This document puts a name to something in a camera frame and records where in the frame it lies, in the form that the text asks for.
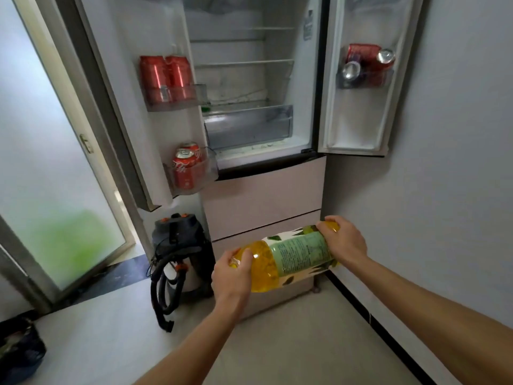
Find person's left hand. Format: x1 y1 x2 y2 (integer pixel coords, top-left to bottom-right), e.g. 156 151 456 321
211 248 255 313

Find person's right hand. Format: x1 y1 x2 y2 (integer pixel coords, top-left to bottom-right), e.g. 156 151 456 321
316 215 368 269

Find dark juice bottle green label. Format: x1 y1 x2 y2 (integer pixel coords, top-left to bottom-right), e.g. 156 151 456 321
229 221 341 294

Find pink refrigerator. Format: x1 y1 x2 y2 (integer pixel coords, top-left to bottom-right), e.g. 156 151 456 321
52 0 425 317

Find clear crisper drawer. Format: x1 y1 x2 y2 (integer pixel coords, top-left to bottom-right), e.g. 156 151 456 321
203 104 294 151

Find blue pepsi can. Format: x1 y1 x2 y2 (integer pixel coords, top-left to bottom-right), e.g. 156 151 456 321
340 61 363 83

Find person's right forearm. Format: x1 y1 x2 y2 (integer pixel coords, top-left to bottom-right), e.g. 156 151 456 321
340 256 513 385

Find person's left forearm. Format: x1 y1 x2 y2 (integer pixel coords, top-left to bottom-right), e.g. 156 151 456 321
134 304 241 385

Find frosted glass door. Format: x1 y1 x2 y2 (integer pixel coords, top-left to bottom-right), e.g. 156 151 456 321
0 0 137 293

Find blue bin with black liner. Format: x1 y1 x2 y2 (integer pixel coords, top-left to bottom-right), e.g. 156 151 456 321
0 316 47 385

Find white thermostat housing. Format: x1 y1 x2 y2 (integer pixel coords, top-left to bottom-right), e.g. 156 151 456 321
192 0 261 14

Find metal door frame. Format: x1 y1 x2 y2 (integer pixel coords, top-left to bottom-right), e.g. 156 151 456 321
0 0 155 315

